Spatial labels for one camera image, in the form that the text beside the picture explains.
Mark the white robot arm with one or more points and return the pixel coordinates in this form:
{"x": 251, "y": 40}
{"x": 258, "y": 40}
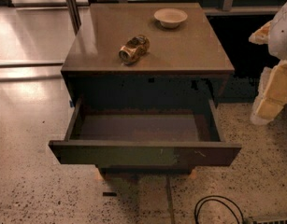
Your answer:
{"x": 277, "y": 44}

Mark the brown drawer cabinet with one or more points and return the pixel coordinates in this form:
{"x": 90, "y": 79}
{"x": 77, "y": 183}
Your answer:
{"x": 183, "y": 67}

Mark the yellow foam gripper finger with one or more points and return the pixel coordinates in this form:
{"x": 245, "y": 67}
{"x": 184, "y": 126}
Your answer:
{"x": 272, "y": 94}
{"x": 261, "y": 35}

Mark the crushed gold can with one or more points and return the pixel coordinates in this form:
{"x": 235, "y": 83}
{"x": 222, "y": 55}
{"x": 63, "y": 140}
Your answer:
{"x": 134, "y": 49}

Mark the black tape strip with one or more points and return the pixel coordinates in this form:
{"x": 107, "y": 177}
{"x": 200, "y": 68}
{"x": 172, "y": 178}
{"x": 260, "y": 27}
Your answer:
{"x": 110, "y": 194}

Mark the drawer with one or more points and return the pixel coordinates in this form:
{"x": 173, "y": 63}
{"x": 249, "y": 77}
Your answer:
{"x": 152, "y": 139}

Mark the white ceramic bowl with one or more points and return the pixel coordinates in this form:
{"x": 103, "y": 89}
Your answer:
{"x": 170, "y": 18}

